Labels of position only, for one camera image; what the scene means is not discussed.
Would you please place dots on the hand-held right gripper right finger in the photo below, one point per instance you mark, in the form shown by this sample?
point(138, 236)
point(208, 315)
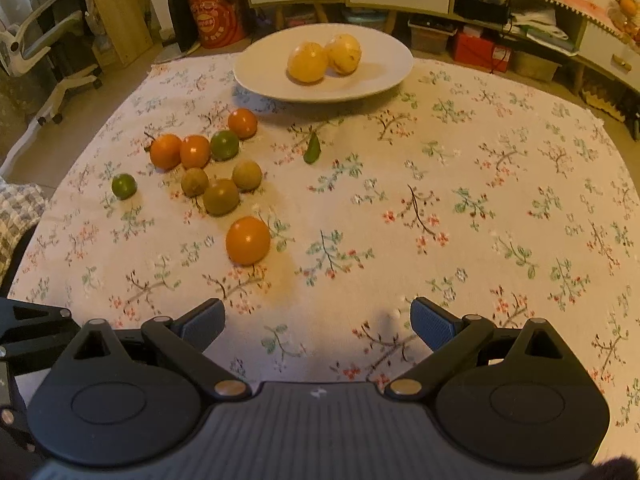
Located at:
point(432, 325)

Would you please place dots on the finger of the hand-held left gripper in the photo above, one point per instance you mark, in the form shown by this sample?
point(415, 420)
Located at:
point(7, 425)
point(35, 330)

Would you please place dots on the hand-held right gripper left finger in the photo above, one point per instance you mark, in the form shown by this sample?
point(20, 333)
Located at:
point(202, 325)

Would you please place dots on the large orange tangerine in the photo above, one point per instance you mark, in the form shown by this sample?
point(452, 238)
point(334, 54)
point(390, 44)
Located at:
point(248, 240)

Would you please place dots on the brown round fruit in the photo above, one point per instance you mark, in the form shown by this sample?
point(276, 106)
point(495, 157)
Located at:
point(221, 196)
point(194, 182)
point(247, 175)

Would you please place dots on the green tangerine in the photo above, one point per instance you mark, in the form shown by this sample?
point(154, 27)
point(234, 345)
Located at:
point(224, 145)
point(124, 186)

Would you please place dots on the small orange tangerine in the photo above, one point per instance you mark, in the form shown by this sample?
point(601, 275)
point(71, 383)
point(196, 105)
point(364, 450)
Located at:
point(165, 151)
point(195, 151)
point(243, 123)

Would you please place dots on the white ribbed plate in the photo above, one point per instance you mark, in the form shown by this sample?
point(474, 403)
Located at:
point(270, 75)

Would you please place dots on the checkered cloth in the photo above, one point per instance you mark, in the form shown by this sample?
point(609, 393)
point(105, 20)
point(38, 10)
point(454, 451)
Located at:
point(17, 220)

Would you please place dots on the floral tablecloth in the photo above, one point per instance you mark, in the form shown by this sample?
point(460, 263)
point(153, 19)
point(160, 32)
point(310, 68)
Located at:
point(450, 210)

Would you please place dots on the green leaf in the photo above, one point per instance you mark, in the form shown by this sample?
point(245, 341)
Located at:
point(312, 149)

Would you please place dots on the white office chair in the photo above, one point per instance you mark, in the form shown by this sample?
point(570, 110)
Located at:
point(65, 85)

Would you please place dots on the white floor pad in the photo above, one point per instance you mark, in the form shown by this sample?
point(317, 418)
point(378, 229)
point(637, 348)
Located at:
point(175, 50)

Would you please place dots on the red cardboard box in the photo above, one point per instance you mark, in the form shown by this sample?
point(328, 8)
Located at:
point(480, 52)

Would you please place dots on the beige storage box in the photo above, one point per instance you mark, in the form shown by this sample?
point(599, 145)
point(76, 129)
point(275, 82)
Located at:
point(535, 66)

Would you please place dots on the small wooden rack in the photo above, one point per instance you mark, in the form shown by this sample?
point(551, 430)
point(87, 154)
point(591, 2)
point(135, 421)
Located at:
point(602, 102)

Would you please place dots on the yellow passion fruit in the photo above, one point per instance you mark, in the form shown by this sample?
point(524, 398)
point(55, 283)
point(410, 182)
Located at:
point(308, 62)
point(345, 52)

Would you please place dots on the clear plastic storage bin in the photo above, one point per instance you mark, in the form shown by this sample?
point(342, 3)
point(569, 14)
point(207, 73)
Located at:
point(300, 15)
point(430, 37)
point(365, 20)

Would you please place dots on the black flat case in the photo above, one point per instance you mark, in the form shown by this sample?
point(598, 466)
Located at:
point(177, 20)

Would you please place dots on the red printed bag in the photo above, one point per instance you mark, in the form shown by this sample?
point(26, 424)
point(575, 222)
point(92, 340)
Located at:
point(215, 17)

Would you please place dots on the pile of papers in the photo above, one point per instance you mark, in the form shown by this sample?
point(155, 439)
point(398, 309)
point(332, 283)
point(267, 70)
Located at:
point(542, 30)

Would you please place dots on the wooden board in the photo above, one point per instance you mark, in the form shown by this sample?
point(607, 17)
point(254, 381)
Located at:
point(120, 15)

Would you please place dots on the low wooden media stand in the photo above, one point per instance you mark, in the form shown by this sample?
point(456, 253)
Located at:
point(575, 35)

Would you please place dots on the black electronics box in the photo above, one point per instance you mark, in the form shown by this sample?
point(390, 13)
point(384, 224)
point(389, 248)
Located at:
point(480, 5)

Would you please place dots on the white media stand drawer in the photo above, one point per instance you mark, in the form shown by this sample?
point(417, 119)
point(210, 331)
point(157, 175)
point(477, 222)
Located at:
point(607, 50)

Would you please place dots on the orange fruit ornament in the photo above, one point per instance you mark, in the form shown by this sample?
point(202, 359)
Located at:
point(625, 10)

